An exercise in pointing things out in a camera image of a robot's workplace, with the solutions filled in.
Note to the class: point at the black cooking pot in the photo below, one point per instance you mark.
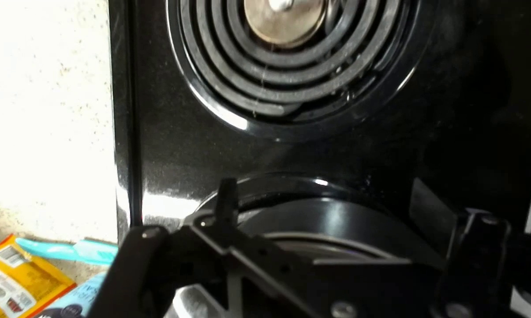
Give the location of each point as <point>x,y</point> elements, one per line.
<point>336,217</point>

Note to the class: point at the blue printed packet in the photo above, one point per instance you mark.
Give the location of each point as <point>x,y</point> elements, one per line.
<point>80,297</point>

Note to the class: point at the glass pot lid black knob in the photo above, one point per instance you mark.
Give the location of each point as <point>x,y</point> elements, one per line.
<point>336,246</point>

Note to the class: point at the yellow seasoning packet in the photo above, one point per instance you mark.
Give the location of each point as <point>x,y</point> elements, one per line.
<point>18,283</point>

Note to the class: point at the black electric stove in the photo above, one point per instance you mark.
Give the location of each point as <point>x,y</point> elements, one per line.
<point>452,147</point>

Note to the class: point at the teal packet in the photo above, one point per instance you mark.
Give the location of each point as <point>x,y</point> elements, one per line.
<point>82,249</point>

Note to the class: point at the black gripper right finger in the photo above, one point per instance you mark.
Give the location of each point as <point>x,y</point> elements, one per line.
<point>433,214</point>

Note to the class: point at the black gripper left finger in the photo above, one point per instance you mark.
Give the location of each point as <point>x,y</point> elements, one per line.
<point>226,202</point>

